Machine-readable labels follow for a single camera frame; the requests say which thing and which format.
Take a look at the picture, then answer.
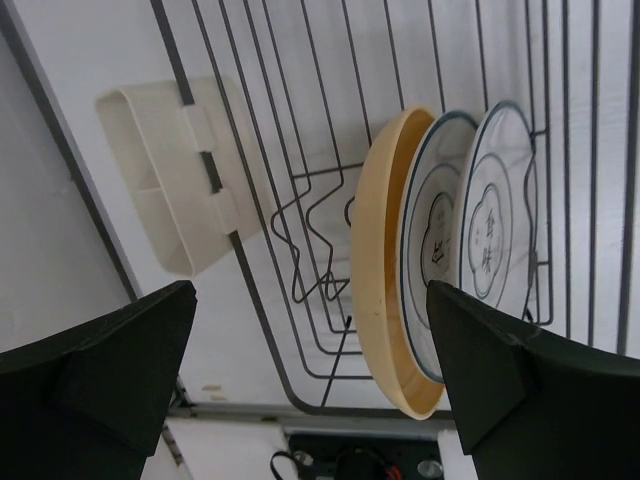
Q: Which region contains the grey patterned plate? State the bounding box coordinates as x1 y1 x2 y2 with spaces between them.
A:
396 110 478 384

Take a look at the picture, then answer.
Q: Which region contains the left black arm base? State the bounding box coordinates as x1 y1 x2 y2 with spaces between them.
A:
269 433 445 480

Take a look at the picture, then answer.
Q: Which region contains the white plastic cutlery holder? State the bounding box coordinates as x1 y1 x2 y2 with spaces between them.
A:
96 76 275 277

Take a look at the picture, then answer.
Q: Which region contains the metal rail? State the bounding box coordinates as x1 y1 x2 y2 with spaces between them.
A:
167 399 456 424

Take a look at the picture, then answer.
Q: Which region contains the black wire dish rack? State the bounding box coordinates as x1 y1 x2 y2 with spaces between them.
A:
151 1 639 412

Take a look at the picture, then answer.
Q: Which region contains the white plate black outline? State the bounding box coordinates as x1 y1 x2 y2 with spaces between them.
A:
449 100 538 319

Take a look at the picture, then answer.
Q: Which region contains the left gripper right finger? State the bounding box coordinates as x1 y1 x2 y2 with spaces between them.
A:
426 281 639 479

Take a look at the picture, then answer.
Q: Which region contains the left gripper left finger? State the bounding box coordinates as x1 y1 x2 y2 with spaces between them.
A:
1 280 197 479

